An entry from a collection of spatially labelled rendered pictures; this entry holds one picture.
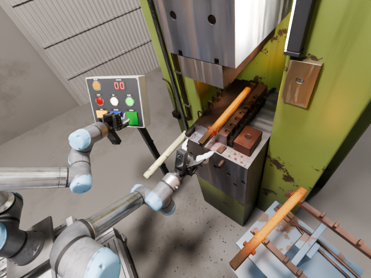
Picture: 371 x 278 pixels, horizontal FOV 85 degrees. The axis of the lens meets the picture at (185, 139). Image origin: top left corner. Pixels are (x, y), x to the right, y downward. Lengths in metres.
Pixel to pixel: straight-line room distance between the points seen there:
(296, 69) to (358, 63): 0.15
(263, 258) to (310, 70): 0.79
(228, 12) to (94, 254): 0.74
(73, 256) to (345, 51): 0.92
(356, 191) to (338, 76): 1.49
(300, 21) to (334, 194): 1.61
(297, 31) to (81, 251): 0.84
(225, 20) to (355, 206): 1.76
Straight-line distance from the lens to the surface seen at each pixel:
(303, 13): 0.67
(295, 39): 0.70
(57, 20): 3.11
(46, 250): 1.28
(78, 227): 0.79
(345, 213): 2.03
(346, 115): 0.85
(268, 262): 1.09
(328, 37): 0.72
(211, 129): 0.98
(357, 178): 2.21
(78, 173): 0.87
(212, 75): 0.77
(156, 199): 0.84
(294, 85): 0.80
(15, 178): 0.86
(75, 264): 0.69
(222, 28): 0.66
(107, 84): 1.23
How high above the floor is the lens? 1.75
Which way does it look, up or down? 50 degrees down
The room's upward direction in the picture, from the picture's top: 17 degrees counter-clockwise
